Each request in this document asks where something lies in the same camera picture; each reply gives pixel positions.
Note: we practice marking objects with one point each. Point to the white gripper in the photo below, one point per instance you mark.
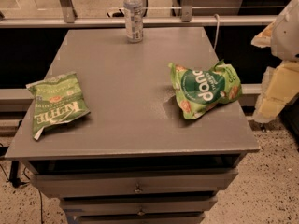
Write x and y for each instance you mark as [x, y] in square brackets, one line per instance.
[288, 36]

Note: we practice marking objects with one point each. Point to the top grey drawer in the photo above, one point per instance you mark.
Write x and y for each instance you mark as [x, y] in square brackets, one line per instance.
[134, 183]

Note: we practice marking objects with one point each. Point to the grey drawer cabinet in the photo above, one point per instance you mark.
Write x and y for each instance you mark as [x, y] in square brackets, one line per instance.
[135, 123]

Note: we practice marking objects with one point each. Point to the grey drawer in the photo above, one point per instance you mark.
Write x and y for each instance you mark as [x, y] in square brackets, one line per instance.
[134, 183]
[172, 218]
[146, 205]

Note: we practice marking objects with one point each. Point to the green rice chip bag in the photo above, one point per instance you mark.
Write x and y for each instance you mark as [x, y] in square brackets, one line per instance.
[198, 91]

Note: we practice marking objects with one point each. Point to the bottom grey drawer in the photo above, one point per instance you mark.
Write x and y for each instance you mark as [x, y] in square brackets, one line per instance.
[172, 218]

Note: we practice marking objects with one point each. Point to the green kettle chips bag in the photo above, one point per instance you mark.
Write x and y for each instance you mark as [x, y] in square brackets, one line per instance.
[58, 100]

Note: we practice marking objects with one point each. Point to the clear plastic water bottle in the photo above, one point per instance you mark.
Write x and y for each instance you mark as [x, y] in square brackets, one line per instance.
[133, 14]

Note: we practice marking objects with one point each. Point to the middle grey drawer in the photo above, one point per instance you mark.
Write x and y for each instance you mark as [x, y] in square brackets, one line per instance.
[146, 205]

